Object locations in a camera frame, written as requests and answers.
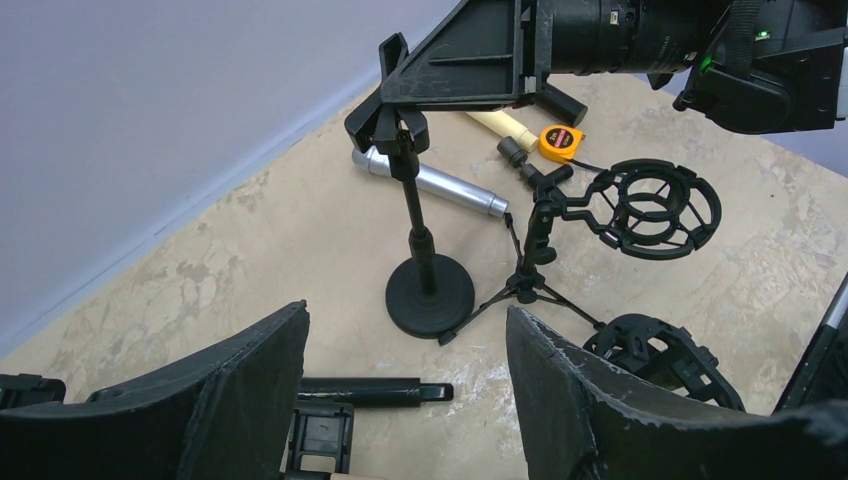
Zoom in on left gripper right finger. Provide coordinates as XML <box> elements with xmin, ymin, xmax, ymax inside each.
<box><xmin>506</xmin><ymin>307</ymin><xmax>847</xmax><ymax>479</ymax></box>

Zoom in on orange tape measure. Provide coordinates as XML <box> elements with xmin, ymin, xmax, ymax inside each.
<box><xmin>537</xmin><ymin>125</ymin><xmax>604</xmax><ymax>173</ymax></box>

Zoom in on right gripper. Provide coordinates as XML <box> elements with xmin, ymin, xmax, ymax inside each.
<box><xmin>380</xmin><ymin>0</ymin><xmax>554</xmax><ymax>111</ymax></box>

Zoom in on dark grey mic adapter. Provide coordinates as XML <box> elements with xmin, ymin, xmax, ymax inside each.
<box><xmin>497</xmin><ymin>136</ymin><xmax>574</xmax><ymax>189</ymax></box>

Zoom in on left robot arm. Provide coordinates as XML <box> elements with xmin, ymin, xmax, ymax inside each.
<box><xmin>1</xmin><ymin>288</ymin><xmax>847</xmax><ymax>479</ymax></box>

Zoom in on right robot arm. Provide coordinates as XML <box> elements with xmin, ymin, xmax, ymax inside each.
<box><xmin>381</xmin><ymin>1</ymin><xmax>847</xmax><ymax>135</ymax></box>

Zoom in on silver microphone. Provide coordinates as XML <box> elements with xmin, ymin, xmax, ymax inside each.
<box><xmin>351</xmin><ymin>147</ymin><xmax>509</xmax><ymax>218</ymax></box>

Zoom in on cream condenser microphone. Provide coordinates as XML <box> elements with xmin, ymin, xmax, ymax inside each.
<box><xmin>466</xmin><ymin>110</ymin><xmax>539</xmax><ymax>152</ymax></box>

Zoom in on tall black mic stand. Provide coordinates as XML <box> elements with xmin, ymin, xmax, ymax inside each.
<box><xmin>343</xmin><ymin>31</ymin><xmax>477</xmax><ymax>341</ymax></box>

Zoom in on black shock-mount round stand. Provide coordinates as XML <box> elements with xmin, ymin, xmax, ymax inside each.
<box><xmin>583</xmin><ymin>313</ymin><xmax>745</xmax><ymax>411</ymax></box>

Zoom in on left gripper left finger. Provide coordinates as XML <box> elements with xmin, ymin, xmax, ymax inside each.
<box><xmin>1</xmin><ymin>301</ymin><xmax>310</xmax><ymax>479</ymax></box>

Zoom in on black mesh-head microphone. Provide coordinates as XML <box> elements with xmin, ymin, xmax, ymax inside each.
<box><xmin>534</xmin><ymin>84</ymin><xmax>588</xmax><ymax>127</ymax></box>

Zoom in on black tripod shock-mount stand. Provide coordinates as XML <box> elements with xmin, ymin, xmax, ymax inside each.
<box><xmin>437</xmin><ymin>158</ymin><xmax>723</xmax><ymax>347</ymax></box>

